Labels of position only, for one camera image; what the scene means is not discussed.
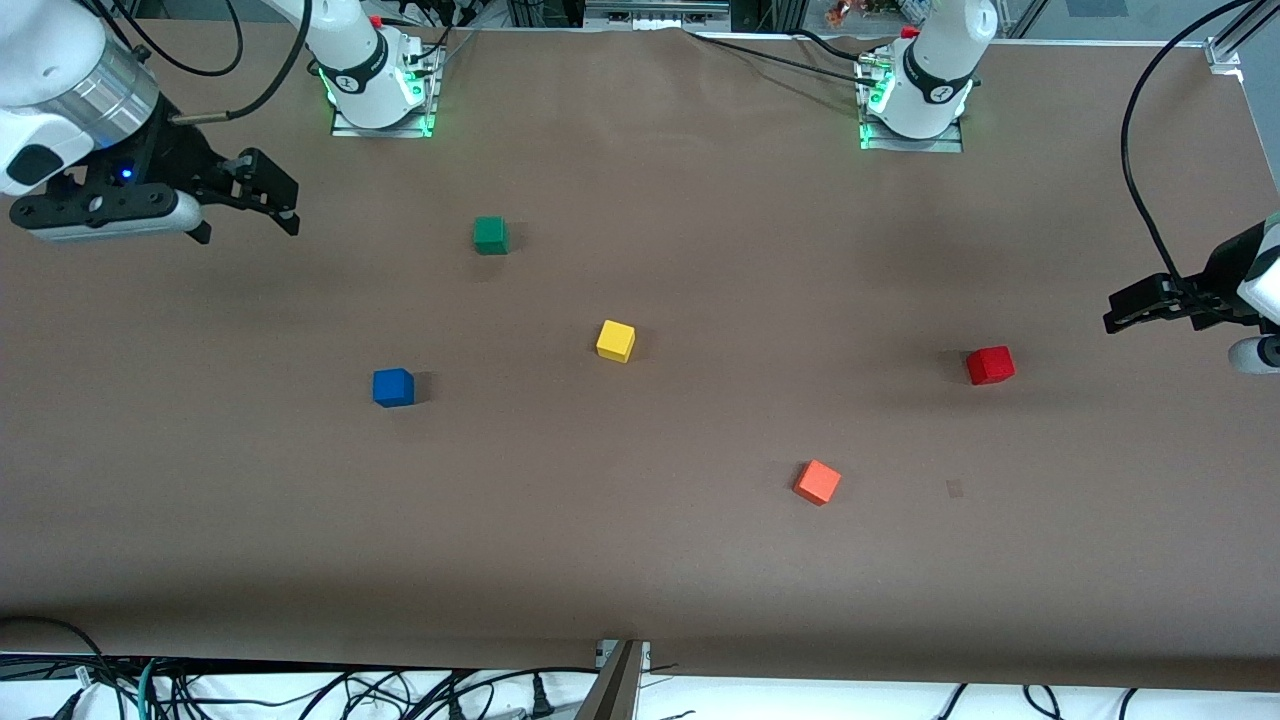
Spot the brown table cover sheet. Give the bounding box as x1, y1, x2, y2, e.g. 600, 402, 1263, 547
0, 22, 1280, 691

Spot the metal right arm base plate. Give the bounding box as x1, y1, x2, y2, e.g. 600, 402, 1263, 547
330, 45, 438, 139

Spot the aluminium frame profile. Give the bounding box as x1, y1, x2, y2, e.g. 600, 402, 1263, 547
1205, 0, 1280, 71

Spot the black cable on table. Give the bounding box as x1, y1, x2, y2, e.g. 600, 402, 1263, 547
683, 28, 881, 91

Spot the silver metal rail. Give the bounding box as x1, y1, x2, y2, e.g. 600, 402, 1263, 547
585, 0, 731, 31

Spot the brown support beam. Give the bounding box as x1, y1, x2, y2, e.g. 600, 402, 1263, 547
575, 640, 646, 720

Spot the orange cube block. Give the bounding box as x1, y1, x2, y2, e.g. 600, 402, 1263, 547
794, 460, 842, 507

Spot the red cube block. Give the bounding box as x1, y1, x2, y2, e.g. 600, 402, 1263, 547
966, 346, 1016, 386

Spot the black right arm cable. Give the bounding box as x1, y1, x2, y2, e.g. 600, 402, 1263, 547
85, 0, 313, 126

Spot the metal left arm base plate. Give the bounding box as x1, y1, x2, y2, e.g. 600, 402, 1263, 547
858, 55, 964, 154

